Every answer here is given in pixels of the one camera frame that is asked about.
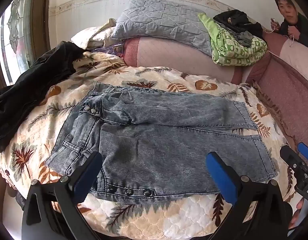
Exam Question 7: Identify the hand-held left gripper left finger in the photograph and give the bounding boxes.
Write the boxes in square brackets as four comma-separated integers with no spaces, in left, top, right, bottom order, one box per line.
[22,152,103,240]

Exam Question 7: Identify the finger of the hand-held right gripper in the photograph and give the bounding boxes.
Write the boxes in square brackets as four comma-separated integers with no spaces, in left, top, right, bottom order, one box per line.
[297,142,308,166]
[279,145,307,172]

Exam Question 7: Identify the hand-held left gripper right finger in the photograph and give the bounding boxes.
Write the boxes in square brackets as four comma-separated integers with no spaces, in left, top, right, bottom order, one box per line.
[206,151,293,240]

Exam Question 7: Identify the blue denim pants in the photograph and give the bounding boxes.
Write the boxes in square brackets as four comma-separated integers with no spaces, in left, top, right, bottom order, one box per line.
[44,81,280,203]

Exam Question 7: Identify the person's right hand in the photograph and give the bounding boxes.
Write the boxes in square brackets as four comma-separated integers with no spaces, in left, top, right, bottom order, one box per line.
[288,197,307,230]

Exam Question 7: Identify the leaf print quilted blanket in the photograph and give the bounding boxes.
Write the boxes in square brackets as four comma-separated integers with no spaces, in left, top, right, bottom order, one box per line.
[0,51,297,240]

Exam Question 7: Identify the black jacket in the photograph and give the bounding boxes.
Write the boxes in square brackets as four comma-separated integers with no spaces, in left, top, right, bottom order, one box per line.
[0,41,87,153]

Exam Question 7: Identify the green patterned blanket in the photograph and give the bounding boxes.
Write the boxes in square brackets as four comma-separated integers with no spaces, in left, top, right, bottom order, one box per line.
[198,12,268,67]

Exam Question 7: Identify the purple packet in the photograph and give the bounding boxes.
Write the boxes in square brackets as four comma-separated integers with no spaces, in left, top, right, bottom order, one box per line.
[90,44,125,56]

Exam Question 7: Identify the cream pillow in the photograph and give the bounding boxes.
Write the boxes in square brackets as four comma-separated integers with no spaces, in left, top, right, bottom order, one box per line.
[70,17,125,51]

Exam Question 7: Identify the black garment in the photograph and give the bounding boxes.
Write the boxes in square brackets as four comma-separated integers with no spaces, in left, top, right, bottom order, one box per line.
[213,9,266,47]

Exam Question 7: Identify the stained glass window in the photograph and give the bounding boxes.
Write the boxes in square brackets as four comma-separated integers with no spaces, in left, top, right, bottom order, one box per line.
[3,0,37,85]

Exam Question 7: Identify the grey quilted pillow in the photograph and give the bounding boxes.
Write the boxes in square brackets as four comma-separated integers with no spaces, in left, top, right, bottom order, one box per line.
[110,0,215,57]

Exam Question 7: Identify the white cable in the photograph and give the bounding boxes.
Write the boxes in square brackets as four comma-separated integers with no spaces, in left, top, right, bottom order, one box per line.
[264,17,295,55]

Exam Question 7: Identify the brown wooden window frame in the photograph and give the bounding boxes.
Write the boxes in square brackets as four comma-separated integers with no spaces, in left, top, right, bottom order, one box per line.
[0,0,53,88]

